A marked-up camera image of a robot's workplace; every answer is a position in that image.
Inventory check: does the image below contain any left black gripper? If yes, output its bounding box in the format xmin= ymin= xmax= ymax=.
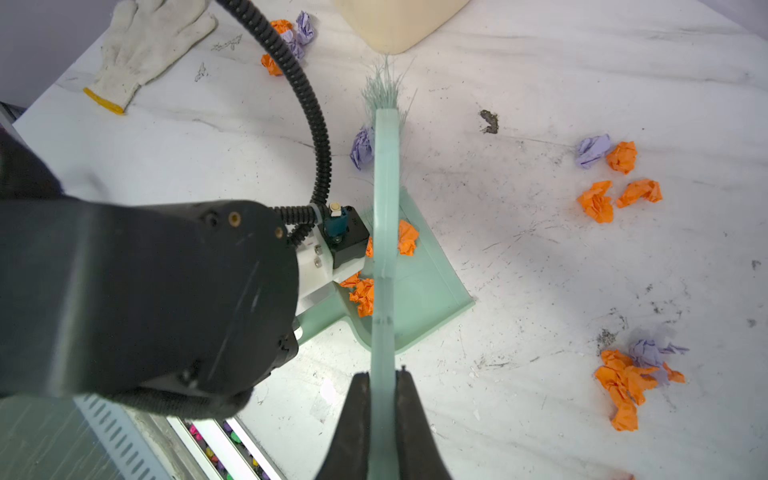
xmin=1 ymin=134 xmax=299 ymax=419

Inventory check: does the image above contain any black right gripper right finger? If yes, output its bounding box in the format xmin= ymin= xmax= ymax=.
xmin=395 ymin=367 xmax=452 ymax=480

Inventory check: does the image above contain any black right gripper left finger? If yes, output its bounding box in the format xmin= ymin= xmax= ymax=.
xmin=316 ymin=372 xmax=371 ymax=480

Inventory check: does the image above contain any green plastic dustpan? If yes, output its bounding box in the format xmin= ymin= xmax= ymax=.
xmin=294 ymin=189 xmax=474 ymax=354

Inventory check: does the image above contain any green hand brush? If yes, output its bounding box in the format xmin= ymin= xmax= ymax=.
xmin=362 ymin=56 xmax=403 ymax=479

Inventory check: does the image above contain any orange scraps centre cluster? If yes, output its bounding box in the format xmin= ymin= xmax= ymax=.
xmin=338 ymin=218 xmax=421 ymax=319

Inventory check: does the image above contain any orange purple scraps right cluster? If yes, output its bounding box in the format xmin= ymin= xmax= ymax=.
xmin=594 ymin=339 xmax=690 ymax=432

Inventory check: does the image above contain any orange purple scraps cluster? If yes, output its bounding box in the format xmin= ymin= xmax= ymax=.
xmin=594 ymin=339 xmax=690 ymax=432
xmin=574 ymin=133 xmax=664 ymax=225

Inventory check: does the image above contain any orange purple scraps back cluster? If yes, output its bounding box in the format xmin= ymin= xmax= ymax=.
xmin=574 ymin=133 xmax=664 ymax=225

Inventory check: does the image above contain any lone purple paper scrap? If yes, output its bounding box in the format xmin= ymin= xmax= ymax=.
xmin=349 ymin=125 xmax=375 ymax=171

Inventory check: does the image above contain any white cotton work glove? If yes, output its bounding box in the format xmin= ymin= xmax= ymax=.
xmin=84 ymin=0 xmax=218 ymax=115

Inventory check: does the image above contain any orange paper scrap near bin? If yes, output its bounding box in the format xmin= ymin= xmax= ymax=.
xmin=255 ymin=20 xmax=297 ymax=76

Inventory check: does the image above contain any purple paper scrap near bin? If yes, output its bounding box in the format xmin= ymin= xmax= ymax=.
xmin=275 ymin=11 xmax=315 ymax=60

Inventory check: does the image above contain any cream trash bin yellow liner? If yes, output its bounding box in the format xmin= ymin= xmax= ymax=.
xmin=332 ymin=0 xmax=469 ymax=55

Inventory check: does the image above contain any aluminium front rail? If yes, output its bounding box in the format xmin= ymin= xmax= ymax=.
xmin=0 ymin=392 xmax=283 ymax=480

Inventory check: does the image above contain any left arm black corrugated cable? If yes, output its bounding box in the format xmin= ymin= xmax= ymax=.
xmin=215 ymin=0 xmax=334 ymax=247

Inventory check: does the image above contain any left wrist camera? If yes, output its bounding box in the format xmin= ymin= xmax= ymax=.
xmin=296 ymin=203 xmax=370 ymax=314

